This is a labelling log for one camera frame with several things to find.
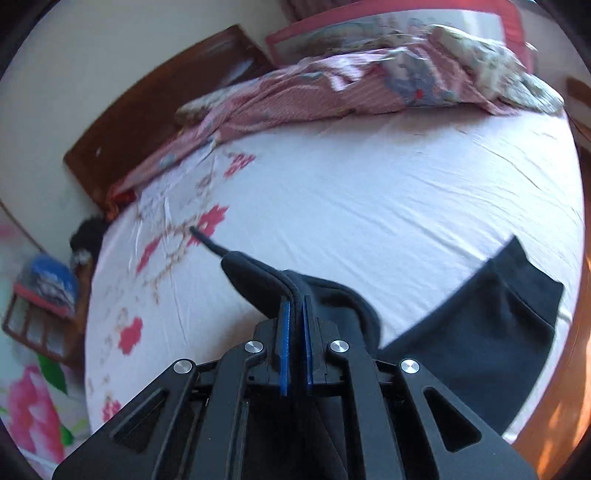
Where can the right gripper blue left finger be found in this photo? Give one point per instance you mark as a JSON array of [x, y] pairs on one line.
[[191, 421]]

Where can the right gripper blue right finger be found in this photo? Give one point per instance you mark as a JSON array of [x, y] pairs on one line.
[[367, 419]]

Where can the black red striped sports pants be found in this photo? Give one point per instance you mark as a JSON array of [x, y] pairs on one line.
[[487, 344]]

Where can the brown wooden side rack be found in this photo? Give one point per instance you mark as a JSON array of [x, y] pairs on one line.
[[46, 328]]

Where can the white floral bed sheet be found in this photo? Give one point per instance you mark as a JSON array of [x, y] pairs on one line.
[[403, 208]]

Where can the black clothes pile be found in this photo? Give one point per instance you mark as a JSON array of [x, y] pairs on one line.
[[86, 242]]

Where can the dark wooden headboard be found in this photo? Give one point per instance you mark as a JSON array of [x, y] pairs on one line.
[[142, 118]]

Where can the pink patterned quilt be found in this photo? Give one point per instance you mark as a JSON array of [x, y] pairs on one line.
[[444, 66]]

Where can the red bed footboard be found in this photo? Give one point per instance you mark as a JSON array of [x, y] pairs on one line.
[[320, 26]]

